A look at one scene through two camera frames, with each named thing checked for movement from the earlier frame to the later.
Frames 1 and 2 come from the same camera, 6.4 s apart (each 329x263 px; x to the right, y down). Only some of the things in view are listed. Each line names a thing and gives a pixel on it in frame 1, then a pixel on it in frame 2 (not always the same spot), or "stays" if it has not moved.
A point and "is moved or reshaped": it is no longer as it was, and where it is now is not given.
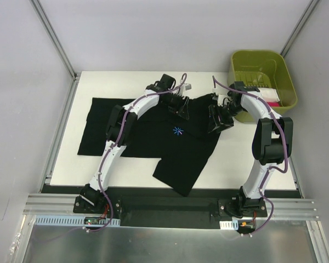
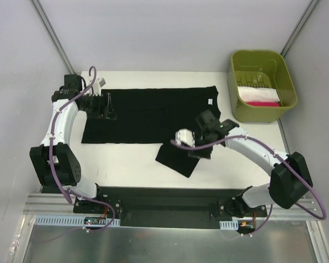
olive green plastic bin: [262, 69] stays
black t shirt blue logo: [185, 144] is moved or reshaped
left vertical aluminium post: [74, 76] stays
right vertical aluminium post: [301, 22] stays
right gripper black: [219, 114] → [202, 153]
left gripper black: [179, 104] → [101, 107]
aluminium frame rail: [67, 204] stays
